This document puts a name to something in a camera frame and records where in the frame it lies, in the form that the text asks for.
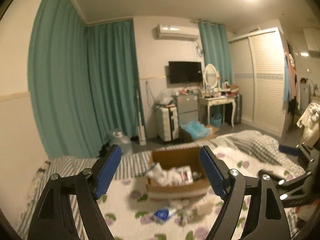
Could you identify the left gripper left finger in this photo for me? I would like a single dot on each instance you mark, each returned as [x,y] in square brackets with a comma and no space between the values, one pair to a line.
[69,201]

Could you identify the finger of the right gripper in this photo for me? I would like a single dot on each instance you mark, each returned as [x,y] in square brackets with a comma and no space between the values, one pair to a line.
[302,190]
[307,157]

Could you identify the blue tissue pack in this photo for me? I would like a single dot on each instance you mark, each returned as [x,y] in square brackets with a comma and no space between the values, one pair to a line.
[162,215]

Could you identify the white garment on chair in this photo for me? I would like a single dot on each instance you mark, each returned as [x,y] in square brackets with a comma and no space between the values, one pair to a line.
[309,123]

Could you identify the floral quilted blanket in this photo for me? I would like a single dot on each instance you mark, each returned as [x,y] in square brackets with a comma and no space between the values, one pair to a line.
[187,204]

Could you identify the grey checked bed sheet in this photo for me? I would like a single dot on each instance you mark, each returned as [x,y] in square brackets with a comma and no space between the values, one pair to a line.
[247,151]

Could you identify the clear water jug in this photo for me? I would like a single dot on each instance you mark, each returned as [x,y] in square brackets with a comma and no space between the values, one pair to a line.
[117,137]

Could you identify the hanging clothes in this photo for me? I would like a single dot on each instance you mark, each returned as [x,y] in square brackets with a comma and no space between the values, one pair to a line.
[291,83]

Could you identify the brown cardboard box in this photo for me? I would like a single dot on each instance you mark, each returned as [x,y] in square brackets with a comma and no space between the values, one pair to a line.
[177,158]

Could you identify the floral tissue pack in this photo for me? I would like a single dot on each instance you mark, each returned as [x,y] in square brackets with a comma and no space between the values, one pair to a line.
[181,176]

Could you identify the blue waste basket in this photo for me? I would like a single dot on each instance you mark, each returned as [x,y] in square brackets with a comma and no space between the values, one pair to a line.
[216,120]

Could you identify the white suitcase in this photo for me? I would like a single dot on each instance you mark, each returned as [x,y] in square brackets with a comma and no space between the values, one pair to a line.
[167,123]

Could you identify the white louvered wardrobe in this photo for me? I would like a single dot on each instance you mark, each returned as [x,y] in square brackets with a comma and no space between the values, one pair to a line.
[259,71]

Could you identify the teal curtain left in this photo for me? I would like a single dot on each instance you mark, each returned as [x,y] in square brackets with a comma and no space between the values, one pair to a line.
[83,81]

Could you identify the teal curtain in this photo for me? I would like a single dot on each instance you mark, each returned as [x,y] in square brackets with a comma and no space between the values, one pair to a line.
[216,49]
[83,81]

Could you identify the blue plastic bags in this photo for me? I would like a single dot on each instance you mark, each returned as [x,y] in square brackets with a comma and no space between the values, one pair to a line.
[197,130]

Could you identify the cardboard box on floor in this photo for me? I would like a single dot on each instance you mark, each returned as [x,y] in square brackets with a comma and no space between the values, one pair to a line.
[185,137]

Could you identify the oval white mirror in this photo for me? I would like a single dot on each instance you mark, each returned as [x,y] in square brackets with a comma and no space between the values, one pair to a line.
[210,76]

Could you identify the silver mini fridge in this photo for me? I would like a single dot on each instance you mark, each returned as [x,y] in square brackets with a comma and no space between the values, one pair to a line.
[187,108]

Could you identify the teal curtain right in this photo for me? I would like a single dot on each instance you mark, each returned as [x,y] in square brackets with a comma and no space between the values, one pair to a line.
[216,49]

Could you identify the white air conditioner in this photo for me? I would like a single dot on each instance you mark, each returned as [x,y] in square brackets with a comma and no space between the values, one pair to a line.
[177,32]

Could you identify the black wall television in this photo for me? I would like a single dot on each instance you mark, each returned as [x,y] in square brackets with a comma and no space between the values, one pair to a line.
[185,72]

